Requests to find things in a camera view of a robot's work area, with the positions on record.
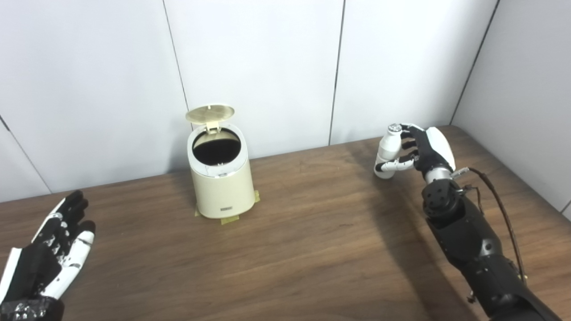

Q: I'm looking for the cream-colored round bin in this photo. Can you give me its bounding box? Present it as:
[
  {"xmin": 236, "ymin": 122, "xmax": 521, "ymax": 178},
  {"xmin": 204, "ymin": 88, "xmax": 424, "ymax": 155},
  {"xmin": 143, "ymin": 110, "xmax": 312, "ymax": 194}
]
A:
[{"xmin": 186, "ymin": 124, "xmax": 256, "ymax": 219}]

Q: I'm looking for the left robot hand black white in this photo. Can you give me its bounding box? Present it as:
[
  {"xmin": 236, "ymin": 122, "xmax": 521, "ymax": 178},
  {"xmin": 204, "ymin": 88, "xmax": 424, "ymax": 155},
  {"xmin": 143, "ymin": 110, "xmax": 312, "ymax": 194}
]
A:
[{"xmin": 0, "ymin": 190, "xmax": 96, "ymax": 321}]

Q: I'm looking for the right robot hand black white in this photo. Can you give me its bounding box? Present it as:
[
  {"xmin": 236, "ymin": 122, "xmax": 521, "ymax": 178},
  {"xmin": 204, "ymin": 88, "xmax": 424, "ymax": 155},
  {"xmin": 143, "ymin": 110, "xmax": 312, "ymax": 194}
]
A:
[{"xmin": 375, "ymin": 123, "xmax": 456, "ymax": 177}]

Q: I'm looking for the small white plastic bottle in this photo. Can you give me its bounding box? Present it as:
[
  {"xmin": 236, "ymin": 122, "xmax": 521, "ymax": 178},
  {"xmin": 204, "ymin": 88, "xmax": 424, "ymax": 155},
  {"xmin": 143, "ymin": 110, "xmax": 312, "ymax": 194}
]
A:
[{"xmin": 374, "ymin": 123, "xmax": 403, "ymax": 180}]

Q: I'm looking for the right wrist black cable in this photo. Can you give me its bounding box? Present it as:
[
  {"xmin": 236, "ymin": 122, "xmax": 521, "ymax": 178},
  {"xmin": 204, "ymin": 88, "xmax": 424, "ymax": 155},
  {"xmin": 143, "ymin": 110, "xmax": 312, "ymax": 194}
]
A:
[{"xmin": 453, "ymin": 167, "xmax": 527, "ymax": 284}]

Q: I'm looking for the cream round bin lid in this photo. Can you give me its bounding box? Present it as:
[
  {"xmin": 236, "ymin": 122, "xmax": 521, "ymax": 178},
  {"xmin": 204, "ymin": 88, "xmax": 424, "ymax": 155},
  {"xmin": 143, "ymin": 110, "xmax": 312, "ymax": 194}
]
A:
[{"xmin": 186, "ymin": 104, "xmax": 236, "ymax": 134}]

